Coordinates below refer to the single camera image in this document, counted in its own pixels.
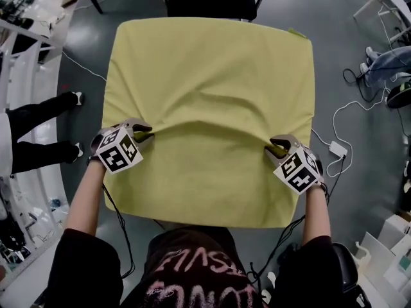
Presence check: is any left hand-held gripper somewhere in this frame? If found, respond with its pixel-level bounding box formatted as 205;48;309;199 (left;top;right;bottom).
91;117;157;175

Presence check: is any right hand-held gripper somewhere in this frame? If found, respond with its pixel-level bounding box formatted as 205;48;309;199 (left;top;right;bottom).
265;135;327;194

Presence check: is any yellow-green cloth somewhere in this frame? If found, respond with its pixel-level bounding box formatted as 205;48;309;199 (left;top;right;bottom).
101;17;315;229

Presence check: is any person's right forearm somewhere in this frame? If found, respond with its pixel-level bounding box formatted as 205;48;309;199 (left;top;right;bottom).
300;184;332;246

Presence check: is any person's left forearm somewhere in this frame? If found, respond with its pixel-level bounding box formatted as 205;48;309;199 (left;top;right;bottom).
66;164;107;237

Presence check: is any white power strip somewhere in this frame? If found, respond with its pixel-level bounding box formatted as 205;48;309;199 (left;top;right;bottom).
329;141;349;157

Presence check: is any white shelf rack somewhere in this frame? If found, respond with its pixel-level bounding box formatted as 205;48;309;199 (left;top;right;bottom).
0;17;71;291

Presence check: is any black round stool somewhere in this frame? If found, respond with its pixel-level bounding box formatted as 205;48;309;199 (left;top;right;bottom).
330;242;361;295

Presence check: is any person's black printed t-shirt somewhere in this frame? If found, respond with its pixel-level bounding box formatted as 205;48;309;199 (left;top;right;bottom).
48;225;342;308

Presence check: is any white boxes pile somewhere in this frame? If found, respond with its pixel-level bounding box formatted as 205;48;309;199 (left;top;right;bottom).
354;212;411;308

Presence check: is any white power adapter with cable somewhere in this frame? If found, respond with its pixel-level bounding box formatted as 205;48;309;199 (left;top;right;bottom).
310;100;390;178

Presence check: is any thin white floor cable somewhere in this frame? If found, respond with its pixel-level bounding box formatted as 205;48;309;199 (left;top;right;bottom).
60;50;109;81

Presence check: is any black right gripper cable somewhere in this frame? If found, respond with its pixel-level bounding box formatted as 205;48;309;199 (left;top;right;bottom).
249;184;330;285

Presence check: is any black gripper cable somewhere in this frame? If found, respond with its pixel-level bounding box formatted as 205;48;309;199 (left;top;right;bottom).
249;184;330;285
101;182;136;279

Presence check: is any black floor cable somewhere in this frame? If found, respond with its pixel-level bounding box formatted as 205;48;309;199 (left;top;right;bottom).
342;67;390;103

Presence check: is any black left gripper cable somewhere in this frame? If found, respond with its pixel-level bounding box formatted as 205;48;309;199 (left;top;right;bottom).
101;182;136;279

